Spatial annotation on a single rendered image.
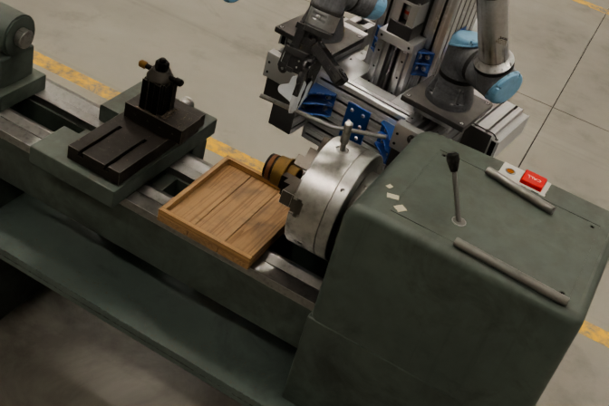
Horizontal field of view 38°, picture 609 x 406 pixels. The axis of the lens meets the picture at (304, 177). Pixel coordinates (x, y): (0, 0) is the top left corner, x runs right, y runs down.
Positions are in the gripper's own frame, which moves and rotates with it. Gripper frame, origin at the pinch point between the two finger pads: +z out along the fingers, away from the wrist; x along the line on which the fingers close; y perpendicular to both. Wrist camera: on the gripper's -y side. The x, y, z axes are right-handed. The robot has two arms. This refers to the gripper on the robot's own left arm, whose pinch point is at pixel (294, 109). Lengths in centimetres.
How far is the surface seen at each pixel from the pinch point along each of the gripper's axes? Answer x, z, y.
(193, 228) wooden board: -12.3, 44.5, 17.9
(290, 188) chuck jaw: -11.6, 21.4, -3.2
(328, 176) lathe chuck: -9.0, 13.3, -12.0
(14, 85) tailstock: -26, 37, 96
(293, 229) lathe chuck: -9.6, 30.4, -8.8
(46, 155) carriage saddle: -7, 44, 65
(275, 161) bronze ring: -19.9, 19.3, 6.1
